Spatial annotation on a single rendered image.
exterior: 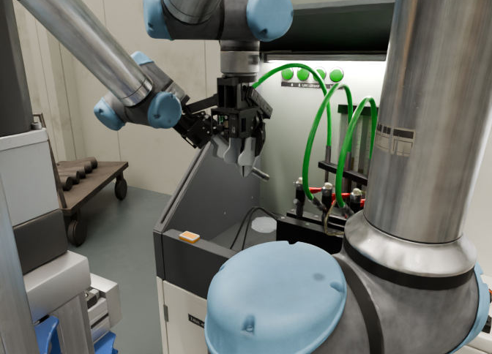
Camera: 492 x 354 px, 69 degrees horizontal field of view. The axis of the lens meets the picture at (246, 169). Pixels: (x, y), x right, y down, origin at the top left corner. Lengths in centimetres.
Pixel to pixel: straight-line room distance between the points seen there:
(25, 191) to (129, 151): 385
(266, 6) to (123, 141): 375
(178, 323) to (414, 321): 94
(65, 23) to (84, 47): 5
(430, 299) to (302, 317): 12
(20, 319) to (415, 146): 31
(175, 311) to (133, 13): 318
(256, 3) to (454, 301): 45
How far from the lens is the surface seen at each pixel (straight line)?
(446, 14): 30
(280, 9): 59
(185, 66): 354
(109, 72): 71
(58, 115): 457
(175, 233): 108
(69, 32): 68
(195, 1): 48
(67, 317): 41
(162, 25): 56
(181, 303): 116
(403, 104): 31
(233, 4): 59
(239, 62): 69
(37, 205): 38
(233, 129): 69
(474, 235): 96
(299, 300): 29
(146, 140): 400
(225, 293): 31
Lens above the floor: 144
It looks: 18 degrees down
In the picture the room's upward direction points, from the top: straight up
